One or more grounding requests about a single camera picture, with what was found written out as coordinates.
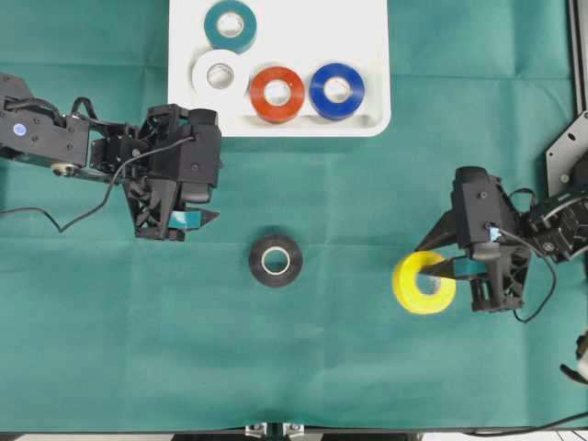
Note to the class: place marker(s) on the white plastic tray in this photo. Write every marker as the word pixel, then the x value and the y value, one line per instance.
pixel 302 36

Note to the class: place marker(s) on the teal tape roll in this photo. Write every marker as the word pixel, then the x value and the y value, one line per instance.
pixel 231 26

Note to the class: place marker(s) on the green table cloth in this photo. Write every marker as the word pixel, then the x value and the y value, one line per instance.
pixel 101 331

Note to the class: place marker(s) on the black tape roll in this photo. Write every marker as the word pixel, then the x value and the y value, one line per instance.
pixel 264 246

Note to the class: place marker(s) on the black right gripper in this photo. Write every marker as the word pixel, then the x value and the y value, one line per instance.
pixel 495 265

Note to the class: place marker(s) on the metal table clamp bracket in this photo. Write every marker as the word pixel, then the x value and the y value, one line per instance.
pixel 274 431

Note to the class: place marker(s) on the blue tape roll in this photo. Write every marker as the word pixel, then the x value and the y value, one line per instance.
pixel 324 106

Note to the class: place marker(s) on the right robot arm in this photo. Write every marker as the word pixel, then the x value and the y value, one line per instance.
pixel 556 228

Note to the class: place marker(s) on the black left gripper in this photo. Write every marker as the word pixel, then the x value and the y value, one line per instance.
pixel 176 173

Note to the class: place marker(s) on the red tape roll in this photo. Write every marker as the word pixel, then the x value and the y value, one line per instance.
pixel 274 113

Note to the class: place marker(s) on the yellow tape roll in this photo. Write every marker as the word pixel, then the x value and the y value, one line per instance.
pixel 406 290

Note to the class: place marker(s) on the white tape roll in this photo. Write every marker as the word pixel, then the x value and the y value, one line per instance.
pixel 220 74

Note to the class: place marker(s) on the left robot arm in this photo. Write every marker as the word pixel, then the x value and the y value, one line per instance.
pixel 78 144

